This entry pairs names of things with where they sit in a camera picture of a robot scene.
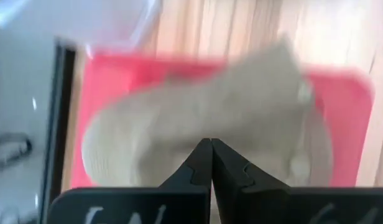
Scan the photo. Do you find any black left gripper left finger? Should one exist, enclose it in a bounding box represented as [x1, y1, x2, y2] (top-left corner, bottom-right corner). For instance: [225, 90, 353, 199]
[47, 138, 213, 224]

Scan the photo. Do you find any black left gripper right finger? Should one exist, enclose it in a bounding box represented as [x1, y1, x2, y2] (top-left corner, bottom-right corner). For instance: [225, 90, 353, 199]
[212, 139, 383, 224]

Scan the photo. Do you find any beige knit hat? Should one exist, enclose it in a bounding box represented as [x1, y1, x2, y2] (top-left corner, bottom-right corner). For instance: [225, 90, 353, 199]
[81, 34, 335, 189]

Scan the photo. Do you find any red plastic bin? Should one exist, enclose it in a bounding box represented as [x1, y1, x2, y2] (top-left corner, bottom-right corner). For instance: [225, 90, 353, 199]
[70, 51, 375, 189]

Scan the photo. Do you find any white hexagonal plant pot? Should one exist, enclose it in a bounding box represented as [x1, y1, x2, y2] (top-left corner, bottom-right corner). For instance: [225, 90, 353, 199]
[51, 0, 164, 58]

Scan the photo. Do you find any black aluminium table frame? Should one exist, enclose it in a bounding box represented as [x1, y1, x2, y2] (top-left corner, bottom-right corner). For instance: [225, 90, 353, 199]
[39, 43, 77, 224]

